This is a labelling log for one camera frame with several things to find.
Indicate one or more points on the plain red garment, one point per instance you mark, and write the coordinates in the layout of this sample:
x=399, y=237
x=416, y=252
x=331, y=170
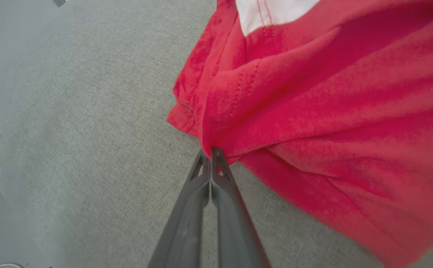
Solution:
x=332, y=111

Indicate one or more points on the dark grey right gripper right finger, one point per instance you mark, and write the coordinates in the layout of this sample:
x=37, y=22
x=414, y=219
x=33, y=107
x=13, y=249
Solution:
x=235, y=230

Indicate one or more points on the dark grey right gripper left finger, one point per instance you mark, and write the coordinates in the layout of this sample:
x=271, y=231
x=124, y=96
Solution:
x=186, y=223

